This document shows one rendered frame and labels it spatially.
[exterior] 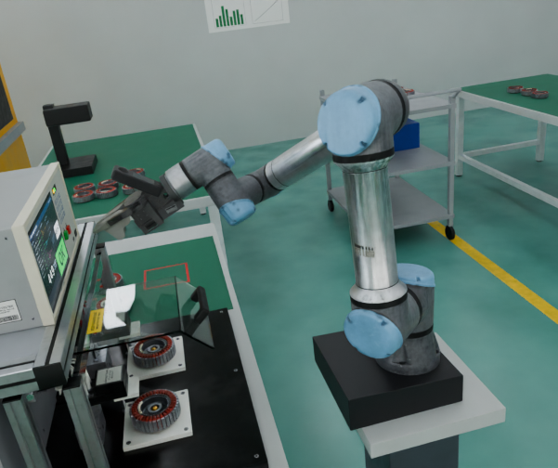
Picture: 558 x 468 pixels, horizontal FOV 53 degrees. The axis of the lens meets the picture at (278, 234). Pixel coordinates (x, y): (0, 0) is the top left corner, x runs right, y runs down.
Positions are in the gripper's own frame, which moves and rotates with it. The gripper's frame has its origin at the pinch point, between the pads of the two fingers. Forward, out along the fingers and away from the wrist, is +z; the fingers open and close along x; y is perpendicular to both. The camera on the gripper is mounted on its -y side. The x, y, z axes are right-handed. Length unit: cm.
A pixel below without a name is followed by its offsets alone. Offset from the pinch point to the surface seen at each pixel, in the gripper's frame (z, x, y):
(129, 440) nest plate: 17.4, -26.4, 36.7
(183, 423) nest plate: 6.6, -25.1, 41.7
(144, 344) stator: 12.8, 5.5, 35.6
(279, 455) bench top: -9, -38, 53
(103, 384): 13.9, -23.7, 23.1
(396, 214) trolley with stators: -100, 198, 158
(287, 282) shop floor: -16, 170, 139
